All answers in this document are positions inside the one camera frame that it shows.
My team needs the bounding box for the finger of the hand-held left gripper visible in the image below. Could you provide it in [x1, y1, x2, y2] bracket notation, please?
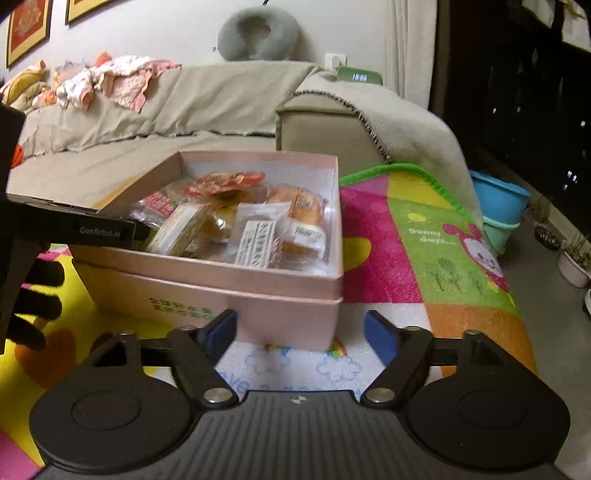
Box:
[7, 194, 154, 251]

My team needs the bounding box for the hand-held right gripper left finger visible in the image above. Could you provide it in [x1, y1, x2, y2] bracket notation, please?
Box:
[90, 308, 239, 410]

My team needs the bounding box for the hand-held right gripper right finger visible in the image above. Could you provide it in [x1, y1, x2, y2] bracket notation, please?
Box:
[359, 308, 505, 410]

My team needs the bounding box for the pink cardboard box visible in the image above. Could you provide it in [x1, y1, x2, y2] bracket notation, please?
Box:
[69, 150, 345, 302]

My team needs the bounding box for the red striped snack packet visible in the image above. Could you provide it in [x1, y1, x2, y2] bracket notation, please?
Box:
[130, 190, 178, 223]

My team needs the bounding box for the tan cake packet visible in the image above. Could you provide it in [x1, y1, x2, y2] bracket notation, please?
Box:
[147, 202, 214, 256]

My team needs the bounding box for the brown round cake packet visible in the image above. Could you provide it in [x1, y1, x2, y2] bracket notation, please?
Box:
[202, 196, 254, 244]

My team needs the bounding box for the small bread packet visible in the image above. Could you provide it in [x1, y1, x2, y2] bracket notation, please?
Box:
[281, 218, 329, 261]

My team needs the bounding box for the red orange snack packet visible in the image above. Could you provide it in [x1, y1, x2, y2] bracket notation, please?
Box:
[187, 171, 267, 198]

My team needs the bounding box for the bread packet with yellow label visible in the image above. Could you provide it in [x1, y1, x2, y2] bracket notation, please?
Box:
[267, 184, 329, 224]

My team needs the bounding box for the person's left hand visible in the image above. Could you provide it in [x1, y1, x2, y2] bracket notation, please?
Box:
[9, 259, 66, 352]

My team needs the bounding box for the colourful play mat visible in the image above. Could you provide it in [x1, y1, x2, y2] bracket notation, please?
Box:
[0, 163, 539, 480]

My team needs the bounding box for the yellow cushion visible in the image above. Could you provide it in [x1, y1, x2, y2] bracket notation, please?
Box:
[0, 60, 51, 109]

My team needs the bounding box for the pile of pink baby clothes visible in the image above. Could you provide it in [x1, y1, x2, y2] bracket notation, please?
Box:
[48, 52, 183, 112]

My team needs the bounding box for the large framed picture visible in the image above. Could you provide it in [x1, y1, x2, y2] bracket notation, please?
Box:
[6, 0, 52, 68]

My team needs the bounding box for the teal plastic bin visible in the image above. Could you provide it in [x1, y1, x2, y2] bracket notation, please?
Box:
[481, 216, 523, 256]

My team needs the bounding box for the beige sofa cover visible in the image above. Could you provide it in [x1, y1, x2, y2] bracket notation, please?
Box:
[7, 61, 481, 217]

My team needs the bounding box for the blue plastic bin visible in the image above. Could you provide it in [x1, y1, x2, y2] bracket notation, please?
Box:
[468, 170, 533, 228]

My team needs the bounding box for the dark potted plant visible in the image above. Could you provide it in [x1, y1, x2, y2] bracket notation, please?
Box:
[533, 196, 568, 251]

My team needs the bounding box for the white plant pot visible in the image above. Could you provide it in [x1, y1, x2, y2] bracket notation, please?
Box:
[555, 231, 591, 289]

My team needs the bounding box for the beige sofa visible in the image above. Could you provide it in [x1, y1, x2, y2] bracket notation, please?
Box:
[7, 61, 481, 217]

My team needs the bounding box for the grey neck pillow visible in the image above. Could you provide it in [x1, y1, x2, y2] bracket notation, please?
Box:
[216, 7, 303, 62]

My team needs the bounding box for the green digital clock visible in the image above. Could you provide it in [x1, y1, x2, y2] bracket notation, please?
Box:
[336, 67, 384, 86]

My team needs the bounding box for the beige curtain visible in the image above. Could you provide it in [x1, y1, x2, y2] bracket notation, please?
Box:
[385, 0, 440, 112]

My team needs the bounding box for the hanging pale cloth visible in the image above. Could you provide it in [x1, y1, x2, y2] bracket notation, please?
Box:
[521, 0, 591, 52]

